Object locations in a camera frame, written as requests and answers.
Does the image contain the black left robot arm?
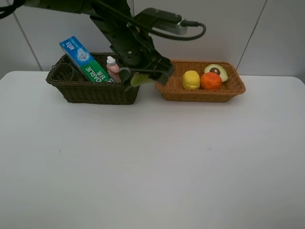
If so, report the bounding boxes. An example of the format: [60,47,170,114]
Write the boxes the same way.
[0,0,174,84]

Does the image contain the yellow lemon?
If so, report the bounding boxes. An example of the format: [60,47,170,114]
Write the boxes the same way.
[183,70,200,90]

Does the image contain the halved avocado with pit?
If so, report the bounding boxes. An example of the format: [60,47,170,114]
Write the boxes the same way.
[204,64,228,82]

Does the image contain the orange wicker basket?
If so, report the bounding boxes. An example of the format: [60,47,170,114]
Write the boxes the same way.
[155,60,246,103]

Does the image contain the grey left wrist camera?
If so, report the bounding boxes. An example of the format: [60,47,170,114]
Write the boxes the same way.
[134,8,187,35]

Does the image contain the pink bottle white cap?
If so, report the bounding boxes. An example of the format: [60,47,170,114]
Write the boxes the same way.
[106,56,121,83]

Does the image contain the black camera cable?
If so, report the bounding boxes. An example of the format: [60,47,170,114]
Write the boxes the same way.
[90,0,207,41]

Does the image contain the green red pear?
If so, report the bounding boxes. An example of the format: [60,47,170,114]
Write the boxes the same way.
[124,73,155,91]

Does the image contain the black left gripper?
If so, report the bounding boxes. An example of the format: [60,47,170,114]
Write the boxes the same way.
[90,11,174,85]

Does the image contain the orange tangerine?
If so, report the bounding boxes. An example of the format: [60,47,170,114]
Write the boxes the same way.
[200,72,222,90]

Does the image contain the dark brown wicker basket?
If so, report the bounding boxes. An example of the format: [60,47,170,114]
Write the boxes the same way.
[46,54,140,105]

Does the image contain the dark green pump bottle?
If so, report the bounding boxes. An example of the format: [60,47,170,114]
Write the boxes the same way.
[119,67,131,84]

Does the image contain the blue green toothpaste box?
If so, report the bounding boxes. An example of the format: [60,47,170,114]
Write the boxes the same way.
[60,36,114,83]

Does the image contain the translucent pink plastic cup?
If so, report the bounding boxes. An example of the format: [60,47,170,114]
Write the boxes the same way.
[51,63,85,82]

